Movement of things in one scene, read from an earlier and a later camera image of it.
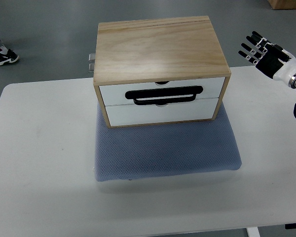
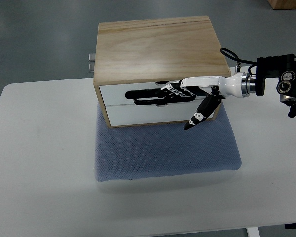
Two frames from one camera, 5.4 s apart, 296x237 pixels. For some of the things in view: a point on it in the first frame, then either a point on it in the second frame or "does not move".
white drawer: [115, 95] → [160, 95]
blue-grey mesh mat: [159, 150] does not move
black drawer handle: [163, 93] does not move
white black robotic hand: [277, 63] → [213, 88]
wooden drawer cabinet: [157, 71] does not move
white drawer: [132, 114] does not move
